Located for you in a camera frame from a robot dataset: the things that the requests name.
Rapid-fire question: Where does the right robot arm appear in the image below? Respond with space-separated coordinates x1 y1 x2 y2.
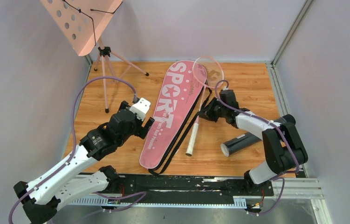
198 90 308 195

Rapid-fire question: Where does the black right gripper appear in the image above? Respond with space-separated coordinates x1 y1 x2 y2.
197 97 227 123

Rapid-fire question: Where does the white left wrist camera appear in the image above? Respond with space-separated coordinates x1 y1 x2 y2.
129 98 151 121

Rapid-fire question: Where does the pink music stand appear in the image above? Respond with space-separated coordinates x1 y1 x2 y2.
40 0 150 114

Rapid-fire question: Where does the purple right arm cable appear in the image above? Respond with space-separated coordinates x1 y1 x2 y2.
214 79 301 216

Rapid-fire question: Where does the black shuttlecock tube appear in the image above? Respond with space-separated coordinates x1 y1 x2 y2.
220 132 261 157

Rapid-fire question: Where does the pink badminton racket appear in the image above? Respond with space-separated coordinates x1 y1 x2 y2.
185 56 224 156

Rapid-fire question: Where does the pink racket cover bag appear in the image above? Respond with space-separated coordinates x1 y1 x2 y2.
139 60 203 176

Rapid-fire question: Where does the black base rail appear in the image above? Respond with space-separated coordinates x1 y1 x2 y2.
101 174 274 205

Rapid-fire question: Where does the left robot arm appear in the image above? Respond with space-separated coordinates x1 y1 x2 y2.
14 98 154 224

